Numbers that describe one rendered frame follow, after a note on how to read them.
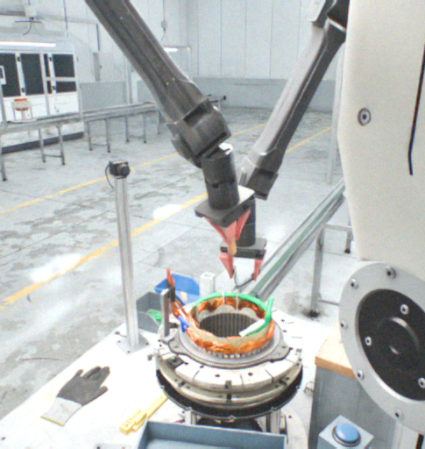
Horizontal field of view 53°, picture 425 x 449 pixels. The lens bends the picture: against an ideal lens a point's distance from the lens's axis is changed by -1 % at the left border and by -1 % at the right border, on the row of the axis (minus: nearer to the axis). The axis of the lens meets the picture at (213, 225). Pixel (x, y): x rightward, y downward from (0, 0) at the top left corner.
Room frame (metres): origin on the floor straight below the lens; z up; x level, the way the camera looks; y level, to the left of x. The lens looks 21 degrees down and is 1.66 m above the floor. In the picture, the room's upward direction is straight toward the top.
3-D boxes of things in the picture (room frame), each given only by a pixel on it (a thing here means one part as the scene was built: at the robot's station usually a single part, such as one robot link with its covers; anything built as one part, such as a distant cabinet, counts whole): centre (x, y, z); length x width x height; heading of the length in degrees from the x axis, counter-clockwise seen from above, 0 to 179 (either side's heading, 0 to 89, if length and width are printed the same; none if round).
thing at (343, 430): (0.58, -0.24, 1.04); 0.04 x 0.04 x 0.01
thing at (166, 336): (0.78, 0.10, 1.15); 0.03 x 0.02 x 0.12; 139
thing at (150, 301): (1.33, 0.20, 0.82); 0.16 x 0.14 x 0.07; 62
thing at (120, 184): (1.20, 0.27, 1.07); 0.03 x 0.03 x 0.57; 38
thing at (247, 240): (0.93, -0.07, 1.28); 0.10 x 0.07 x 0.07; 75
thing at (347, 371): (0.80, -0.35, 1.05); 0.20 x 0.19 x 0.02; 148
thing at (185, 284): (1.48, 0.13, 0.82); 0.16 x 0.14 x 0.07; 64
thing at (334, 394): (0.80, -0.35, 0.91); 0.19 x 0.19 x 0.26; 58
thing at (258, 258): (0.93, -0.09, 1.21); 0.07 x 0.07 x 0.09; 75
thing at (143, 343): (1.20, 0.27, 0.78); 0.09 x 0.09 x 0.01; 38
